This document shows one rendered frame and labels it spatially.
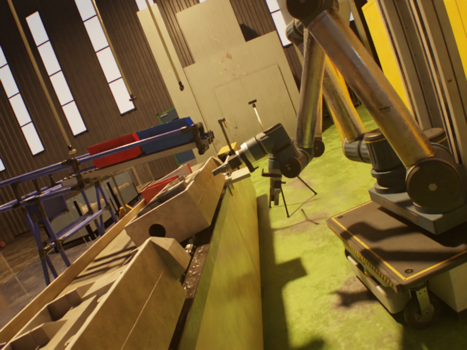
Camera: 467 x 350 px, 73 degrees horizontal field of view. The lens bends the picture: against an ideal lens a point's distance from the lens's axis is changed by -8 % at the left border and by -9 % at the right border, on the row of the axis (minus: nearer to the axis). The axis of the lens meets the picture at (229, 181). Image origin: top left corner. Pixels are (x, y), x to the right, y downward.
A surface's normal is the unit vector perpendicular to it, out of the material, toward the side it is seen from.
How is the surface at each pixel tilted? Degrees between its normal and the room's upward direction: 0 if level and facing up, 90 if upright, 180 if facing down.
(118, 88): 90
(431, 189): 90
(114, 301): 80
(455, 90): 90
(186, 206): 90
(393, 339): 0
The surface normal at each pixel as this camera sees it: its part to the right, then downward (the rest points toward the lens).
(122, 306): 0.85, -0.50
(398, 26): 0.05, 0.18
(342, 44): -0.35, 0.26
